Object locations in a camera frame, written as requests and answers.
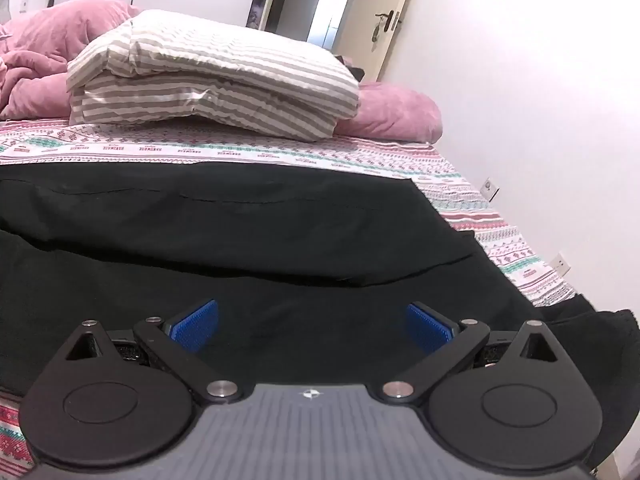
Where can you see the striped beige folded blanket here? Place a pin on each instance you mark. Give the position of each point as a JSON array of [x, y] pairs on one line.
[[225, 110]]

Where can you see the patterned bed sheet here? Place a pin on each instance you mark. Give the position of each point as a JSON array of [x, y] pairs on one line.
[[150, 141]]

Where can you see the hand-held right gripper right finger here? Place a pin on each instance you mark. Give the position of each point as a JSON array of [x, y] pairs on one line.
[[429, 329]]

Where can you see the white wall socket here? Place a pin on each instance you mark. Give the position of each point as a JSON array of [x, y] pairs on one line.
[[561, 264], [490, 189]]

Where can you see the black pants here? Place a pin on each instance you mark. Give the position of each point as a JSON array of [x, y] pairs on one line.
[[250, 240]]

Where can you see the hanging keys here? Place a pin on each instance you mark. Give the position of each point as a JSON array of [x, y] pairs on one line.
[[376, 32]]

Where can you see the striped pillow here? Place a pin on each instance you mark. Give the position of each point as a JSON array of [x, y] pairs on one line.
[[225, 50]]

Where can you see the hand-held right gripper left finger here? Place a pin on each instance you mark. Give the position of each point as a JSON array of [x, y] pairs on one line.
[[192, 329]]

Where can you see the pink blanket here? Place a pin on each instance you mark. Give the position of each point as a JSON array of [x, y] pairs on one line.
[[55, 45]]

